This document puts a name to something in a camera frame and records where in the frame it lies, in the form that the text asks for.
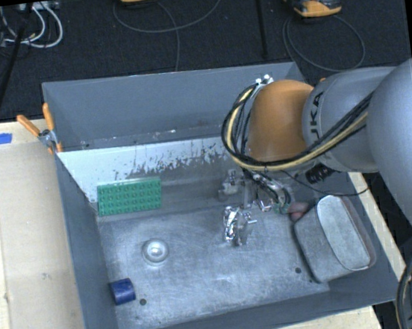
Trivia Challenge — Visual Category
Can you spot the green studded flat block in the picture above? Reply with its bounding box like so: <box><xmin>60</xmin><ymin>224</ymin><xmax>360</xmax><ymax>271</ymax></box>
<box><xmin>93</xmin><ymin>175</ymin><xmax>166</xmax><ymax>219</ymax></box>

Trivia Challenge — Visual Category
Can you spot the grey metal bin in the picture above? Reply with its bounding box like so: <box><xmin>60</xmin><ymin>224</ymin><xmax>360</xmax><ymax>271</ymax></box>
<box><xmin>40</xmin><ymin>40</ymin><xmax>407</xmax><ymax>329</ymax></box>

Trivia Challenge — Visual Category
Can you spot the clear glass dome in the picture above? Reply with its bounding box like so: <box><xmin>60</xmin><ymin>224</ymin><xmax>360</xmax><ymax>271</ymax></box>
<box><xmin>139</xmin><ymin>236</ymin><xmax>172</xmax><ymax>270</ymax></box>

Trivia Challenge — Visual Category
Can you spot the grey oval case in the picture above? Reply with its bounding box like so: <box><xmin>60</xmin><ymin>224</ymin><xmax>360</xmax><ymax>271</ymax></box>
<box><xmin>289</xmin><ymin>189</ymin><xmax>380</xmax><ymax>286</ymax></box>

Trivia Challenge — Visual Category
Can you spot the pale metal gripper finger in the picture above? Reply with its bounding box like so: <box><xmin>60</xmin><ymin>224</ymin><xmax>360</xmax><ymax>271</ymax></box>
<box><xmin>213</xmin><ymin>167</ymin><xmax>248</xmax><ymax>203</ymax></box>
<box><xmin>218</xmin><ymin>201</ymin><xmax>261</xmax><ymax>249</ymax></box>

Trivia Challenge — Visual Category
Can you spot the blue cylinder cup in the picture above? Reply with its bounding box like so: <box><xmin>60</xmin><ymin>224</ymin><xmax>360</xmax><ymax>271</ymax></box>
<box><xmin>107</xmin><ymin>276</ymin><xmax>138</xmax><ymax>307</ymax></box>

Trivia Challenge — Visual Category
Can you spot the pink round toy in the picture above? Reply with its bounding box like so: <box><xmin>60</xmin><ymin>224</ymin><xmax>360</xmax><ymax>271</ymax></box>
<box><xmin>285</xmin><ymin>200</ymin><xmax>313</xmax><ymax>224</ymax></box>

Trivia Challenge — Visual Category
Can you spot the pale wood flat board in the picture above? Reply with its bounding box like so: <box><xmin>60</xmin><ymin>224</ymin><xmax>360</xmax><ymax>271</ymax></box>
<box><xmin>0</xmin><ymin>137</ymin><xmax>87</xmax><ymax>329</ymax></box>

